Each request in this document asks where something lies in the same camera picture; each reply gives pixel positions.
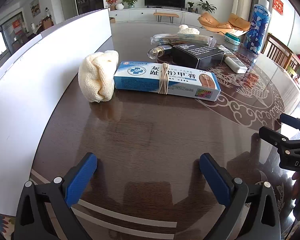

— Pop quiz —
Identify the cream knitted glove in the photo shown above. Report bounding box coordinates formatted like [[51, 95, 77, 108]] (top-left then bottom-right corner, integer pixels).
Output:
[[78, 50, 119, 102], [178, 24, 200, 35]]

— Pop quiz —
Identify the wooden dining chair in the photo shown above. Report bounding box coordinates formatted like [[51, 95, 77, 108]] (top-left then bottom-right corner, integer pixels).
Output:
[[261, 33, 300, 78]]

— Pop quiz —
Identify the green potted plant right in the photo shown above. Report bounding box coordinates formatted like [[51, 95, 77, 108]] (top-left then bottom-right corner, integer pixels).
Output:
[[197, 0, 217, 14]]

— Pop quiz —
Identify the black cardboard box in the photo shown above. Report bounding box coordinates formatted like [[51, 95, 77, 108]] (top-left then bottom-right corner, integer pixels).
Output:
[[172, 43, 224, 70]]

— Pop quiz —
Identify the green potted plant left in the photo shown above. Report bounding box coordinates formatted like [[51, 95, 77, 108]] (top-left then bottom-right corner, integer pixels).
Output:
[[122, 0, 138, 8]]

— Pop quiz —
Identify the blue patterned tall bottle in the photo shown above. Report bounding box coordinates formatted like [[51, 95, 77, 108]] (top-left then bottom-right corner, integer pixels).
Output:
[[243, 0, 271, 55]]

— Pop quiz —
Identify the cream knitted glove near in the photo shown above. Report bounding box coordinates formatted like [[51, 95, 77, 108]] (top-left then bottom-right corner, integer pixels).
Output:
[[78, 50, 119, 102]]

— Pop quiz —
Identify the plastic bag of chopsticks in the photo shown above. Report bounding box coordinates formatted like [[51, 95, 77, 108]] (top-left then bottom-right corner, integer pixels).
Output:
[[150, 33, 213, 46]]

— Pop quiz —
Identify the wooden bench stool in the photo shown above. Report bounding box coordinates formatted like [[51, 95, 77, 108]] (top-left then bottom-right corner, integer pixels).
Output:
[[153, 12, 179, 24]]

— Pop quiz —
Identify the small glass perfume bottle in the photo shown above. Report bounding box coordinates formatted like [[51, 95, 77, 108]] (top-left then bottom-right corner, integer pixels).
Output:
[[147, 44, 173, 60]]

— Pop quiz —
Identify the teal round cream jar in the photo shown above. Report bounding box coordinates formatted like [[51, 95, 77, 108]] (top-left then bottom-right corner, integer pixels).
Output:
[[224, 33, 241, 46]]

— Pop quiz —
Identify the red wall decoration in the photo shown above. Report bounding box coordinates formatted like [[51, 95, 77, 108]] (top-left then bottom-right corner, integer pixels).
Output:
[[273, 0, 283, 15]]

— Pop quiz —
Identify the small potted plant centre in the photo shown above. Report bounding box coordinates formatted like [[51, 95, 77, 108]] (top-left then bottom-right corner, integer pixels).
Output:
[[187, 1, 194, 12]]

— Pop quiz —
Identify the cardboard box on floor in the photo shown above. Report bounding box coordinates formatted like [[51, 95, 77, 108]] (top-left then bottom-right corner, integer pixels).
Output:
[[109, 17, 116, 23]]

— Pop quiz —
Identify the red flower vase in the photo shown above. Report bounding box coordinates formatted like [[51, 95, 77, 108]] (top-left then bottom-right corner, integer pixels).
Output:
[[106, 0, 118, 11]]

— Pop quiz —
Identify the orange lounge chair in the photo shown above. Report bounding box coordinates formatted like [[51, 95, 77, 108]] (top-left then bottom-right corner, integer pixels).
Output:
[[198, 12, 250, 36]]

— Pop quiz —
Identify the white tv cabinet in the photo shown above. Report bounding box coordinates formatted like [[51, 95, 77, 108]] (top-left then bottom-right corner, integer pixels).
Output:
[[109, 8, 202, 28]]

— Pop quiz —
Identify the cream knitted glove far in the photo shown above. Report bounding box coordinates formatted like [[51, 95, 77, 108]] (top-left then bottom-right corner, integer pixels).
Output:
[[178, 24, 200, 35]]

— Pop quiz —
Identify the green potted plant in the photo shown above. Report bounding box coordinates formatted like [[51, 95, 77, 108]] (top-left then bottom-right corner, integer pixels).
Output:
[[197, 0, 217, 14], [122, 0, 138, 8]]

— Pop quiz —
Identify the blue white ointment box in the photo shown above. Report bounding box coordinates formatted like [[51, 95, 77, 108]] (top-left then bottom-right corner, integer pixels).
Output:
[[114, 61, 221, 102]]

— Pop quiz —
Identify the framed wall painting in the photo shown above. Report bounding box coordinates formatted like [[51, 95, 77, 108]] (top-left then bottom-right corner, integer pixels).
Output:
[[30, 0, 41, 18]]

